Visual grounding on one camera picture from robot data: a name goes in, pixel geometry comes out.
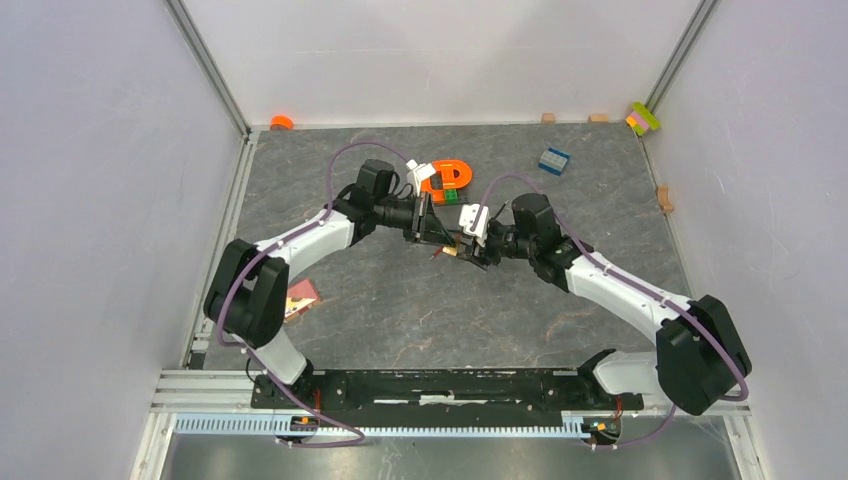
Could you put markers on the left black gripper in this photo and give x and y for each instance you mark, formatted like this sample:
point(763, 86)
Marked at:
point(426, 226)

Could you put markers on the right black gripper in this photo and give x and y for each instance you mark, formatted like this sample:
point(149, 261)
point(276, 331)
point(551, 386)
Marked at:
point(488, 258)

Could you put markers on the black key with cord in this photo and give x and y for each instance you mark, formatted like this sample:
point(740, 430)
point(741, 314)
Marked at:
point(499, 212)

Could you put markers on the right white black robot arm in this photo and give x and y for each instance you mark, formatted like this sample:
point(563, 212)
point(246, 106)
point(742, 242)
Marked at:
point(698, 357)

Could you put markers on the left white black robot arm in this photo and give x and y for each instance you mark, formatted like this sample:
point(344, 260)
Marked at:
point(246, 299)

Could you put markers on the blue toy brick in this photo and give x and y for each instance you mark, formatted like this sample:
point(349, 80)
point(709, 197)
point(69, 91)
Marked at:
point(553, 161)

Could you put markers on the red wooden box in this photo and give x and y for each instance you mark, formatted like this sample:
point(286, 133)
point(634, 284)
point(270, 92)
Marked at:
point(301, 297)

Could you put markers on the orange round cap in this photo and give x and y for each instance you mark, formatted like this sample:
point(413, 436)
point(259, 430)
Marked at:
point(281, 122)

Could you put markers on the curved wooden block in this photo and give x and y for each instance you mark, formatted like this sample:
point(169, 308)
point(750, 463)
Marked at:
point(664, 199)

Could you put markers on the multicolour toy brick stack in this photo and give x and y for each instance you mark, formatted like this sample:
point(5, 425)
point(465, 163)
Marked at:
point(641, 120)

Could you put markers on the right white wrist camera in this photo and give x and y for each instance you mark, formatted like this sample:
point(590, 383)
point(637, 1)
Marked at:
point(473, 221)

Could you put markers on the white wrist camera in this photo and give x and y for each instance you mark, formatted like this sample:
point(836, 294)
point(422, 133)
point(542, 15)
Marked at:
point(473, 221)
point(418, 173)

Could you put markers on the dark flat base plate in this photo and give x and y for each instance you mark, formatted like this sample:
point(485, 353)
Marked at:
point(438, 199)

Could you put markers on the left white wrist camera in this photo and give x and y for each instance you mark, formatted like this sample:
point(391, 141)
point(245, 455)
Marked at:
point(418, 173)

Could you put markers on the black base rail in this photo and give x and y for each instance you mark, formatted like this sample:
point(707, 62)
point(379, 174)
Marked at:
point(441, 398)

